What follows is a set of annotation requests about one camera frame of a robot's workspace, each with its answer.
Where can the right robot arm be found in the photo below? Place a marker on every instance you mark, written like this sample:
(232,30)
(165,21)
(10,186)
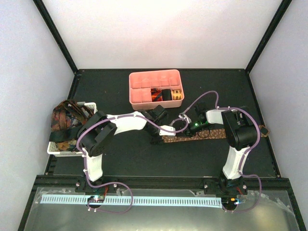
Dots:
(242,134)

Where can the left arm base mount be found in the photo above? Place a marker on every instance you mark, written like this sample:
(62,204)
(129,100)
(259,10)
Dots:
(96,195)

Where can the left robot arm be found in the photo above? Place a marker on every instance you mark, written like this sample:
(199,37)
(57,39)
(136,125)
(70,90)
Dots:
(100,129)

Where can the light blue slotted cable duct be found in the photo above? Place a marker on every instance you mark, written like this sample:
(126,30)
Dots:
(211,202)

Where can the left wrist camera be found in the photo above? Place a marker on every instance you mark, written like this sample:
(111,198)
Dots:
(166,130)

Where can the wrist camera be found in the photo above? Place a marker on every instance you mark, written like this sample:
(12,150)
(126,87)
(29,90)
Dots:
(166,130)
(185,117)

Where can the left black frame post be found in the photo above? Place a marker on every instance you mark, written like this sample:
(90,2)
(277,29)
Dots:
(55,33)

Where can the white basket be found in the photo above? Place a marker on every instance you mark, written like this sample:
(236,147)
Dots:
(53,150)

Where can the orange black rolled tie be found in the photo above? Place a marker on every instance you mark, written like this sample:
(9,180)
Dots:
(156,95)

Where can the yellow black rolled tie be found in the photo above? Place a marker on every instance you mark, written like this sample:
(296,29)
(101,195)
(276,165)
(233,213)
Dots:
(176,94)

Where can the pink divided organizer box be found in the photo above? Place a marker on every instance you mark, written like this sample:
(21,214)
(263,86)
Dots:
(140,84)

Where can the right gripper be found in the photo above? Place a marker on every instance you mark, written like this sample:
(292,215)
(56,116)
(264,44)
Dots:
(189,133)

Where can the brown floral tie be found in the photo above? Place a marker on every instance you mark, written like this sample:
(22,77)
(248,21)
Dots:
(203,135)

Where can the right black frame post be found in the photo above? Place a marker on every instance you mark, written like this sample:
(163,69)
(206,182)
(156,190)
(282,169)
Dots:
(280,12)

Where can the black frame post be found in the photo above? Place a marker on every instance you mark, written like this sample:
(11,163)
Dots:
(55,33)
(280,12)

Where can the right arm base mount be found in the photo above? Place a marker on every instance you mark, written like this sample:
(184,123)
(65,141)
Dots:
(231,192)

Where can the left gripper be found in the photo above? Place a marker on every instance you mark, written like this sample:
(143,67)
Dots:
(154,140)

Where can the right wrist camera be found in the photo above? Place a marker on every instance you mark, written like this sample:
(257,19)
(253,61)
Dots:
(185,117)

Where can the pile of dark ties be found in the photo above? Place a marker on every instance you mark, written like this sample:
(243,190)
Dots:
(67,119)

